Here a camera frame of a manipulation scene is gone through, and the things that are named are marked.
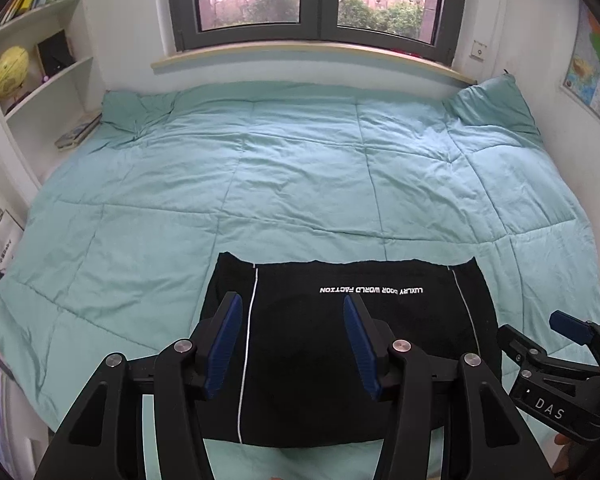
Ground wall map poster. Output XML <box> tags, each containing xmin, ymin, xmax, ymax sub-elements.
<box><xmin>561</xmin><ymin>0</ymin><xmax>600</xmax><ymax>143</ymax></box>

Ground flat stack of books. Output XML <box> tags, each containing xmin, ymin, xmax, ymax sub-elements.
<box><xmin>55</xmin><ymin>111</ymin><xmax>104</xmax><ymax>151</ymax></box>

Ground light green quilt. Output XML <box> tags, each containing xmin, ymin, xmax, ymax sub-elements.
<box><xmin>0</xmin><ymin>77</ymin><xmax>600</xmax><ymax>480</ymax></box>

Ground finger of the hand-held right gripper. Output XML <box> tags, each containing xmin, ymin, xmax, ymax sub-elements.
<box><xmin>496</xmin><ymin>324</ymin><xmax>588</xmax><ymax>374</ymax></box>
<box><xmin>549</xmin><ymin>310</ymin><xmax>600</xmax><ymax>369</ymax></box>

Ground light green pillow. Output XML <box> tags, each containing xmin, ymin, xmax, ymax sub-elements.
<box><xmin>442</xmin><ymin>76</ymin><xmax>542</xmax><ymax>137</ymax></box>

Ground yellow globe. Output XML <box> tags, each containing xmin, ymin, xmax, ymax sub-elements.
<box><xmin>0</xmin><ymin>46</ymin><xmax>31</xmax><ymax>99</ymax></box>

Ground wooden window sill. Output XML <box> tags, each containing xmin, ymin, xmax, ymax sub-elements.
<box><xmin>151</xmin><ymin>42</ymin><xmax>479</xmax><ymax>87</ymax></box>

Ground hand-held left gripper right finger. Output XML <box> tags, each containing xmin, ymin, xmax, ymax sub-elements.
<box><xmin>342</xmin><ymin>294</ymin><xmax>556</xmax><ymax>480</ymax></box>

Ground person's right hand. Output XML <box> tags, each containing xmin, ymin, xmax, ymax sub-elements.
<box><xmin>551</xmin><ymin>432</ymin><xmax>576</xmax><ymax>479</ymax></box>

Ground black box on shelf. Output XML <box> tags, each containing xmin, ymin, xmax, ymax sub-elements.
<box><xmin>35</xmin><ymin>30</ymin><xmax>76</xmax><ymax>77</ymax></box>

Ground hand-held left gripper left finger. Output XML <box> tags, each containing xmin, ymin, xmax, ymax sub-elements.
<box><xmin>35</xmin><ymin>292</ymin><xmax>243</xmax><ymax>480</ymax></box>

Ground white bookshelf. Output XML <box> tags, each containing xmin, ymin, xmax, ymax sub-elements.
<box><xmin>0</xmin><ymin>0</ymin><xmax>105</xmax><ymax>211</ymax></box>

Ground black hooded jacket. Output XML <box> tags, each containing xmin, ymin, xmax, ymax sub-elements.
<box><xmin>200</xmin><ymin>252</ymin><xmax>503</xmax><ymax>447</ymax></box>

